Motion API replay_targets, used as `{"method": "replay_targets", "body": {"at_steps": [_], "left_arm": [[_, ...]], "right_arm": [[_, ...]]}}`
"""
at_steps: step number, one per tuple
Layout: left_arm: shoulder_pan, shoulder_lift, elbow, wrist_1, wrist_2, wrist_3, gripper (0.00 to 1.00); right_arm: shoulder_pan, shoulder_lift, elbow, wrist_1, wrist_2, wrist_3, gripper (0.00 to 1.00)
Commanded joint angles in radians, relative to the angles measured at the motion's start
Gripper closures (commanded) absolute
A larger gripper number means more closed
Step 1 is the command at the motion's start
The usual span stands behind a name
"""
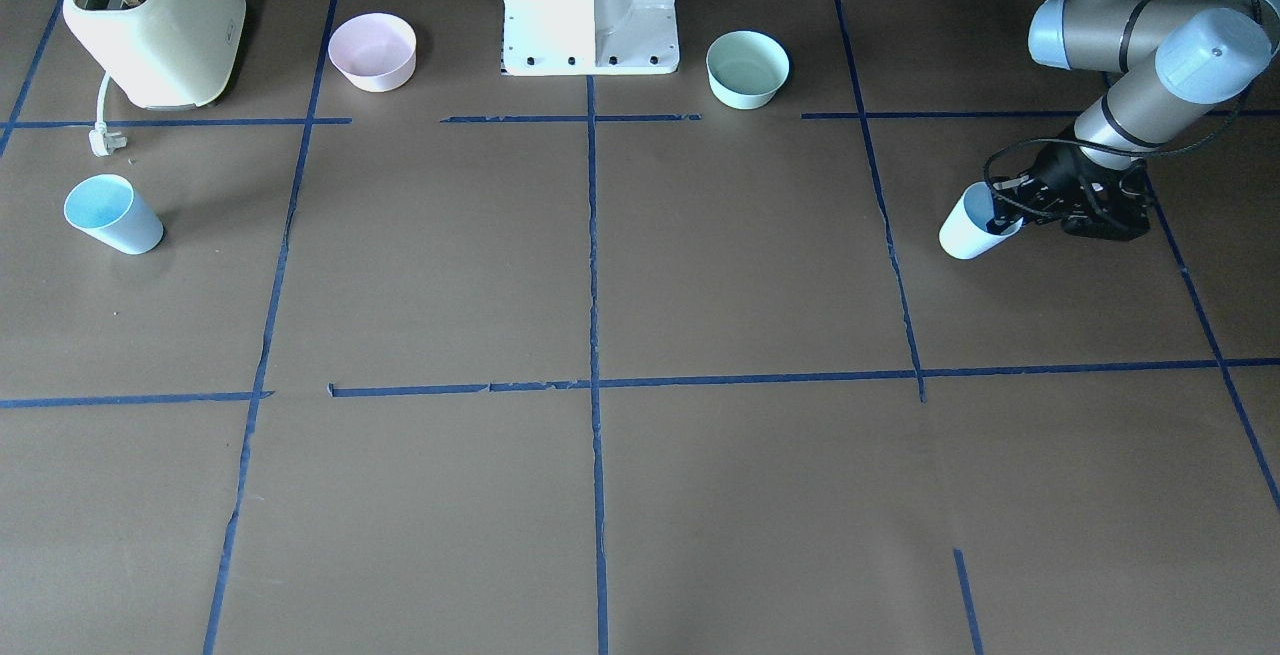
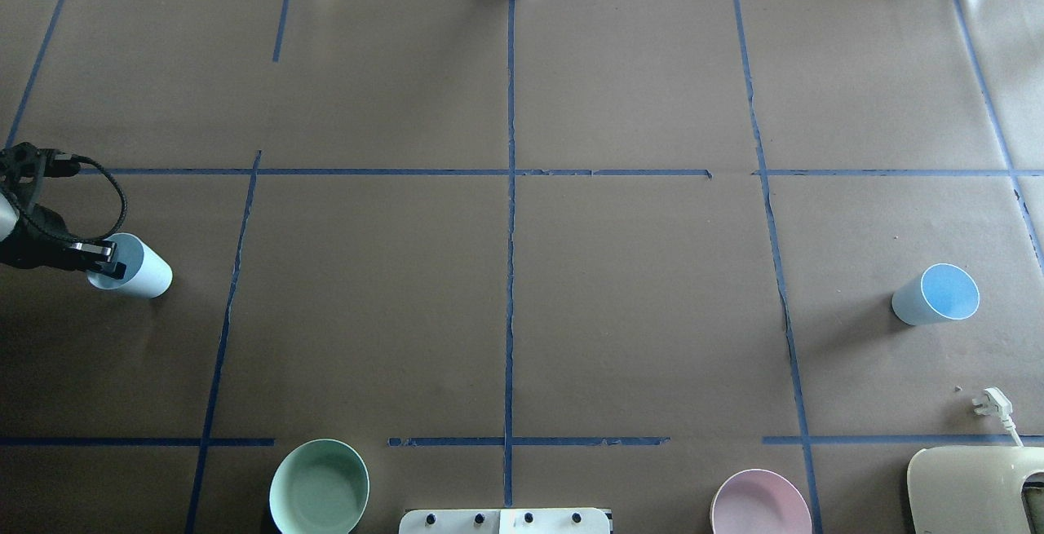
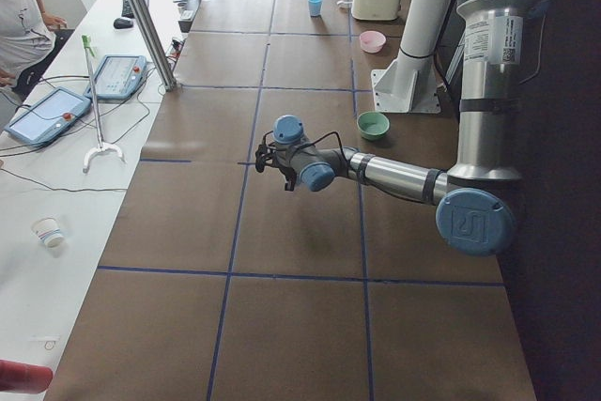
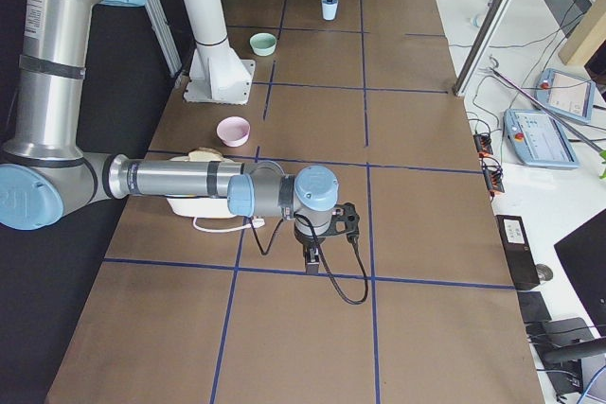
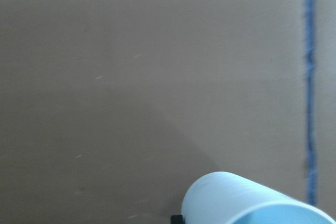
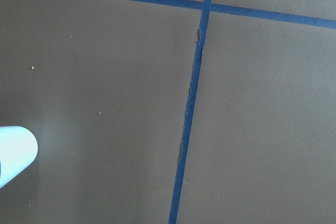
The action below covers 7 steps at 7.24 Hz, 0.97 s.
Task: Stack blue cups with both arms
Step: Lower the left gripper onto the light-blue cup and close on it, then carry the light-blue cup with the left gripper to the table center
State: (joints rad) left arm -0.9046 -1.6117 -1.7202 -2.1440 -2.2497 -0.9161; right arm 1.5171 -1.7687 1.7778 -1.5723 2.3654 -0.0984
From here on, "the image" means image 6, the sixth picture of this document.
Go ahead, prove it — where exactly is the far light blue cup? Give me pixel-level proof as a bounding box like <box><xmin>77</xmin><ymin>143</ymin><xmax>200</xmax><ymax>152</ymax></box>
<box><xmin>1</xmin><ymin>126</ymin><xmax>38</xmax><ymax>187</ymax></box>

